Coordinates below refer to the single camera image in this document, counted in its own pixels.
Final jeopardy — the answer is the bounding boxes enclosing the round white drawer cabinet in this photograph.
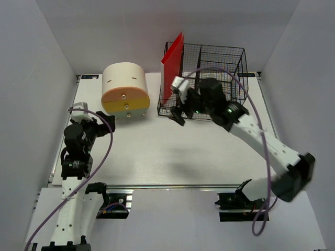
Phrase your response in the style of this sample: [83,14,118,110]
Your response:
[101,62,150,118]

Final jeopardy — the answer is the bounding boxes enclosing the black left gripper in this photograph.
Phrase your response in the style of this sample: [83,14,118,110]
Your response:
[76,111,115,153]

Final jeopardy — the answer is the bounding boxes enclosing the black wire mesh organizer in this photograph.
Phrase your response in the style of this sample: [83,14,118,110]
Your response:
[157,41,249,121]

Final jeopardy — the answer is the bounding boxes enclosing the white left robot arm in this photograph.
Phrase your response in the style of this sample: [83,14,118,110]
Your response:
[42,110,115,250]

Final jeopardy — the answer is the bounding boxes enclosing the red folder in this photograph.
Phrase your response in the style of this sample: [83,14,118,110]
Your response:
[160,32,184,105]

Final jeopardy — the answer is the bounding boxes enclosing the black table corner label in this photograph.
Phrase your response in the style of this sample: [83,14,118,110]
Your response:
[81,75,99,79]

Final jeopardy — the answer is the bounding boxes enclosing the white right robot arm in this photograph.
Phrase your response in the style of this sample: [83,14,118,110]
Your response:
[170,76,315,209]

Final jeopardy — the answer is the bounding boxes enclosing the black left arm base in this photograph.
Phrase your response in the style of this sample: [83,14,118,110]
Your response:
[85,182,132,220]

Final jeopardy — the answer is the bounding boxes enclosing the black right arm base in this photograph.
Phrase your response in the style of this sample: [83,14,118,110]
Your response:
[214,178,268,222]

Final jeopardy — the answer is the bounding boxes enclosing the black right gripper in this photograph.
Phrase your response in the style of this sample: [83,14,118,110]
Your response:
[167,89,214,127]

